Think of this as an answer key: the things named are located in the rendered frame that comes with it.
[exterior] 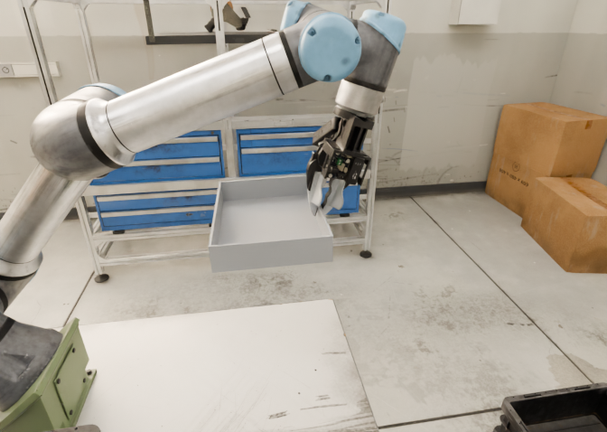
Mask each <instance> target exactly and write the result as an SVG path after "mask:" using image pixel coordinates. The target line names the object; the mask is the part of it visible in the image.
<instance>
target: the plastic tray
mask: <svg viewBox="0 0 607 432"><path fill-rule="evenodd" d="M208 248H209V254H210V265H211V271H212V273H218V272H227V271H237V270H247V269H256V268H275V267H284V266H294V265H304V264H314V263H323V262H332V255H333V235H332V231H331V229H330V226H329V224H328V221H327V220H326V217H325V214H324V212H323V209H322V206H321V205H320V206H318V210H317V212H316V215H315V216H313V214H312V212H311V209H310V206H309V201H308V192H307V184H306V175H301V176H287V177H274V178H261V179H247V180H235V181H221V182H219V188H218V193H217V199H216V203H215V209H214V214H213V220H212V225H211V231H210V240H209V246H208Z"/></svg>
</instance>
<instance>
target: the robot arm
mask: <svg viewBox="0 0 607 432"><path fill-rule="evenodd" d="M405 33H406V24H405V22H404V21H403V20H402V19H400V18H398V17H396V16H394V15H392V14H387V13H382V12H380V11H376V10H366V11H365V12H364V13H363V15H362V17H361V18H360V19H359V20H357V19H356V20H355V19H352V18H349V17H347V16H344V15H342V14H338V13H334V12H332V11H329V10H326V9H323V8H321V7H319V6H316V5H312V4H311V3H309V2H301V1H298V0H290V1H289V2H288V3H287V5H286V8H285V12H284V16H283V20H282V23H281V27H280V31H278V32H276V33H272V34H270V35H268V36H266V37H263V38H261V39H259V40H256V41H254V42H251V43H249V44H246V45H244V46H241V47H239V48H237V49H235V50H233V51H230V52H226V53H224V54H222V55H220V56H218V57H215V58H213V59H210V60H208V61H205V62H203V63H200V64H198V65H196V66H193V67H191V68H189V69H187V70H183V71H181V72H178V73H176V74H173V75H172V76H170V77H167V78H165V79H162V80H158V81H157V82H155V83H152V84H150V85H147V86H145V87H142V88H141V89H137V90H135V91H132V92H130V93H128V94H127V93H126V92H125V91H123V90H122V89H120V88H118V87H116V86H113V85H110V84H107V83H95V84H91V85H86V86H83V87H81V88H79V89H78V90H77V91H76V92H74V93H72V94H71V95H69V96H68V97H66V98H64V99H62V100H60V101H58V102H56V103H54V104H52V105H50V106H49V107H47V108H46V109H44V110H43V111H42V112H41V113H40V114H39V115H38V116H37V118H36V119H35V120H34V121H33V124H32V127H31V131H30V145H31V148H32V151H33V154H34V156H35V158H36V159H37V161H38V162H39V163H38V164H37V165H36V166H35V168H34V169H33V171H32V173H31V174H30V176H29V178H28V179H27V181H26V182H25V184H24V185H23V187H22V189H21V190H20V192H19V193H18V194H17V196H16V197H15V199H14V201H13V202H12V204H11V205H10V207H9V209H8V210H7V212H6V213H5V215H4V217H3V218H2V219H1V220H0V411H2V412H4V411H6V410H8V409H9V408H11V407H12V406H13V404H14V403H16V402H17V401H18V400H19V399H20V398H21V397H22V395H23V394H24V393H25V392H26V391H27V390H28V389H30V387H31V386H32V385H33V384H34V382H35V381H36V380H37V379H38V377H39V376H40V375H41V373H42V372H43V370H44V369H45V368H46V366H47V365H48V363H49V362H50V361H51V359H52V357H53V355H54V354H55V353H56V351H57V350H58V348H59V346H60V344H61V341H62V338H63V334H62V333H60V332H58V331H56V330H55V329H52V328H48V329H45V328H42V327H39V326H35V325H31V324H24V323H20V322H18V321H16V320H14V319H13V318H11V317H9V316H7V315H5V314H4V312H5V311H6V309H7V308H8V307H9V306H10V304H11V303H12V302H13V301H14V300H15V299H16V298H17V297H18V295H19V294H20V293H21V292H22V290H23V289H24V288H25V287H26V285H27V284H29V283H30V282H31V281H32V280H33V278H34V277H35V275H36V273H37V271H38V269H39V267H40V265H41V263H42V260H43V254H42V249H43V247H44V246H45V245H46V243H47V242H48V241H49V239H50V238H51V236H52V235H53V233H54V232H55V231H56V230H57V229H58V227H59V226H60V225H61V223H62V222H63V220H64V219H65V217H66V216H67V215H68V213H69V212H70V210H71V209H72V207H73V206H74V205H75V203H76V202H77V201H78V199H79V197H80V196H81V195H82V194H83V193H84V192H85V190H86V189H87V187H88V186H89V184H90V183H91V182H92V180H93V179H100V178H103V177H105V176H107V175H108V174H109V172H112V171H114V170H116V169H118V168H121V167H123V166H126V165H128V164H131V163H132V162H133V161H134V159H135V154H136V153H139V152H141V151H144V150H145V149H148V148H150V147H153V146H157V145H159V144H161V143H163V142H166V141H168V140H171V139H173V138H176V137H178V136H182V135H184V134H187V133H189V132H191V131H193V130H196V129H198V128H201V127H205V126H207V125H209V124H211V123H214V122H216V121H219V120H222V119H223V118H226V117H230V116H232V115H235V114H237V113H239V112H241V111H244V110H246V109H249V108H253V107H254V106H257V105H259V104H262V103H265V102H267V101H269V100H271V99H275V98H278V97H280V96H283V95H284V94H287V93H289V92H292V91H294V90H297V89H300V88H302V87H305V86H307V85H310V84H312V83H314V82H316V81H324V82H336V81H339V80H341V85H340V87H339V91H338V94H337V97H336V99H335V102H336V103H337V104H338V105H335V108H334V110H333V113H334V114H335V115H337V116H339V117H334V118H332V119H331V120H330V121H329V122H327V123H326V124H325V125H324V126H322V127H321V128H320V129H318V130H317V131H316V132H315V133H313V146H318V149H317V150H316V152H312V156H311V158H310V160H309V162H308V164H307V167H306V184H307V192H308V201H309V206H310V209H311V212H312V214H313V216H315V215H316V212H317V210H318V206H320V205H321V206H322V209H323V212H324V214H327V213H328V212H329V211H330V210H331V209H332V208H335V209H337V210H340V209H341V208H342V205H343V196H342V193H343V190H344V189H345V188H346V187H347V186H348V185H349V184H353V185H355V184H356V183H358V184H359V185H360V186H361V185H362V183H363V180H364V178H365V175H366V172H367V170H368V168H369V163H370V161H371V158H370V157H369V156H368V155H367V154H366V153H365V152H363V151H362V150H361V148H362V146H363V143H364V140H365V137H366V134H367V133H368V130H372V128H373V126H374V124H375V122H373V121H374V118H375V117H373V116H375V115H377V113H378V109H379V106H380V104H381V103H383V102H384V99H383V96H384V93H385V91H386V88H387V86H388V82H389V79H390V76H391V74H392V71H393V69H394V66H395V63H396V61H397V56H398V55H399V54H400V50H401V47H402V44H403V41H404V38H405ZM364 164H366V168H365V171H364V173H363V175H362V178H361V177H360V173H361V171H362V168H363V165H364ZM327 178H330V181H329V186H330V187H329V191H328V192H327V193H326V194H325V199H324V201H323V203H322V204H321V202H322V188H323V186H324V185H325V184H326V181H327Z"/></svg>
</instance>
